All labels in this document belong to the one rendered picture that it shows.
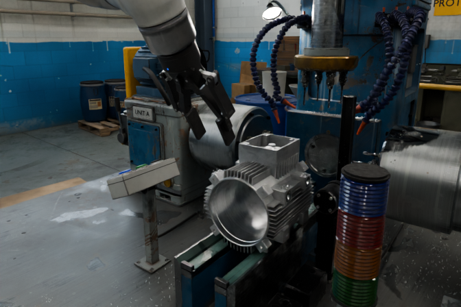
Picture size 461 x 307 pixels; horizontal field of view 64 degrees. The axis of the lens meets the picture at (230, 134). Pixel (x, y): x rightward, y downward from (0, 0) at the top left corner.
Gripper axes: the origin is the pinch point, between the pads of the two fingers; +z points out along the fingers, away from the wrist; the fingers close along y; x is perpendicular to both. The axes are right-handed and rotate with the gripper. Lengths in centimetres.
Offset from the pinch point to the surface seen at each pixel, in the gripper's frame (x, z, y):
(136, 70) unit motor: -30, 9, 60
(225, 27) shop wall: -528, 257, 439
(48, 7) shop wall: -253, 71, 528
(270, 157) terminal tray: -4.2, 10.2, -9.6
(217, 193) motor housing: 5.4, 15.6, 1.0
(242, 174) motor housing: 3.5, 8.4, -7.3
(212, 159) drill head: -15.8, 31.5, 23.9
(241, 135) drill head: -23.1, 25.6, 14.9
